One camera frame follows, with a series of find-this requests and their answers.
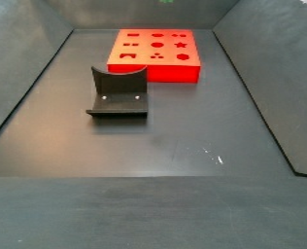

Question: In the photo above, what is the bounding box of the black curved holder stand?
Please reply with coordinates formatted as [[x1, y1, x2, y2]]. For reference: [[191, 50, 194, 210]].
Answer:
[[86, 67, 149, 117]]

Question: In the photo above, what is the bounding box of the red shape sorter block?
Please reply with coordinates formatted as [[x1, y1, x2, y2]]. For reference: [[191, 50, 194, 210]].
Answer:
[[108, 29, 202, 84]]

